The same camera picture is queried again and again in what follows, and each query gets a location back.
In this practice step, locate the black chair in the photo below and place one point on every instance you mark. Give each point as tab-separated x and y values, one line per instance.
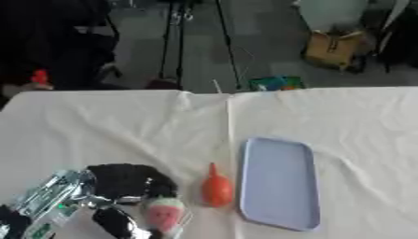
60	43

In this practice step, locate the pink watermelon slice toy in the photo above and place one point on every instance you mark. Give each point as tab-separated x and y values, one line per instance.
164	213

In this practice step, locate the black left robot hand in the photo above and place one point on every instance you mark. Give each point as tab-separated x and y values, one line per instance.
126	182

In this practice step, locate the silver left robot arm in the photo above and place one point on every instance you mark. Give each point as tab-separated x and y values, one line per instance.
46	202

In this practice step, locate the yellow bag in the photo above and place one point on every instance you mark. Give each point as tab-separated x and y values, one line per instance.
333	49

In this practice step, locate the green and blue box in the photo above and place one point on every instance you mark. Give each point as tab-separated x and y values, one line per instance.
276	83

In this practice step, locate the small red object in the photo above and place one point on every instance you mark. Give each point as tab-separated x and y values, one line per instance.
40	77

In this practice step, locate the pale blue rectangular tray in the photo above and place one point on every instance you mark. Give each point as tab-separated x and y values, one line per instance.
278	183

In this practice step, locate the black tripod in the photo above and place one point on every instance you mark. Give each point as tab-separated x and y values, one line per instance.
185	40

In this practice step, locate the orange carrot toy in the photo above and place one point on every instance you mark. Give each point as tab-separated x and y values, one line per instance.
217	189

